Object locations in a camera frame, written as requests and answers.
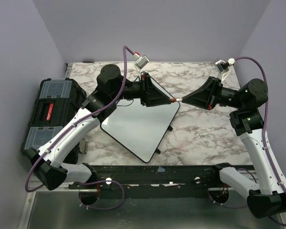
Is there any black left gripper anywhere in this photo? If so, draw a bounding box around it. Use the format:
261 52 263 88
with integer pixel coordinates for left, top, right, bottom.
111 73 172 106

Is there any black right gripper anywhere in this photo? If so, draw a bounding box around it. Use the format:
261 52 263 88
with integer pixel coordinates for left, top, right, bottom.
182 76 245 109

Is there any red capped whiteboard marker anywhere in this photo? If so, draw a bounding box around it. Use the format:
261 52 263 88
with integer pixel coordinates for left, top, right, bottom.
170 98 183 103

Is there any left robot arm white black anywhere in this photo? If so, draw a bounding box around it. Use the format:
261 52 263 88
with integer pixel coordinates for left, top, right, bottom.
25 64 176 190

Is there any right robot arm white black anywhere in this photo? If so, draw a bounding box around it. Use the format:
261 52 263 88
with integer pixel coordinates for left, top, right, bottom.
182 77 286 219

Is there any black plastic toolbox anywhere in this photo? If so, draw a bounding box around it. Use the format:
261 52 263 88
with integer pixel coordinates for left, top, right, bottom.
20 78 87 164

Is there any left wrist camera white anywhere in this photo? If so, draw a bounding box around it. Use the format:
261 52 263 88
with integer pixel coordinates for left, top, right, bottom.
133 52 150 76

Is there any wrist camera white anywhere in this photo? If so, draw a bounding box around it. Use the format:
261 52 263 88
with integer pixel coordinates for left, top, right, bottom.
214 58 236 83
133 52 150 76

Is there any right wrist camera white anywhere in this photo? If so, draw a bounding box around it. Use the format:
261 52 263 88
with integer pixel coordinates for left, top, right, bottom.
214 58 236 83

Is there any white whiteboard black frame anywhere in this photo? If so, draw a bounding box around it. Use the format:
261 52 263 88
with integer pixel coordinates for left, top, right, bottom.
100 76 181 164

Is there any black front mounting rail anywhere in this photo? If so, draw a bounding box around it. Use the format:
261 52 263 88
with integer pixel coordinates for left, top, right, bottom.
69 166 229 203

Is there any aluminium frame rail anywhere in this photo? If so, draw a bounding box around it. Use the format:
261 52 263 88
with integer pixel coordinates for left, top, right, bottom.
16 181 72 229

